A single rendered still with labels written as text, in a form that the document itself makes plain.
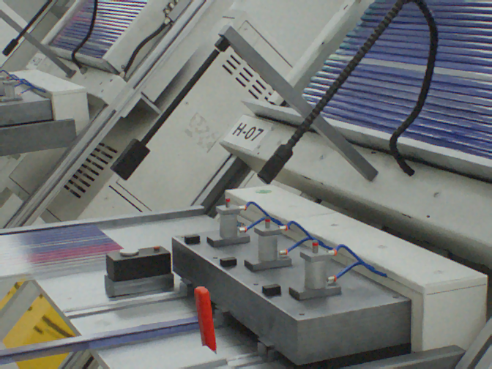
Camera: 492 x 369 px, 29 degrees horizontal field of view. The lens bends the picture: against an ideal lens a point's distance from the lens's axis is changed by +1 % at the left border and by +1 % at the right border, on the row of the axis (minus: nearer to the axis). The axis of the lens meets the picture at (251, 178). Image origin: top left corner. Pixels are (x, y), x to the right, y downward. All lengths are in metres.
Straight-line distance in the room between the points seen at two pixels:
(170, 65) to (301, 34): 2.16
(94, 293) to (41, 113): 1.14
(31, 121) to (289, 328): 1.44
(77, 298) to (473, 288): 0.48
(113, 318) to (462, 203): 0.42
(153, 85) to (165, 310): 1.23
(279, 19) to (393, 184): 3.24
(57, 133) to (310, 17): 2.37
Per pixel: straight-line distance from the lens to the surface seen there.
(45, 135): 2.27
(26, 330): 4.26
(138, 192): 2.36
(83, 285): 1.25
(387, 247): 1.11
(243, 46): 1.12
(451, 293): 1.01
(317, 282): 1.00
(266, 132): 1.51
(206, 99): 2.39
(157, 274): 1.22
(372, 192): 1.22
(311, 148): 1.39
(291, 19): 4.42
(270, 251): 1.09
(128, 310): 1.15
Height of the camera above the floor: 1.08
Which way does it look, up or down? 8 degrees up
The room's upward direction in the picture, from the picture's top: 38 degrees clockwise
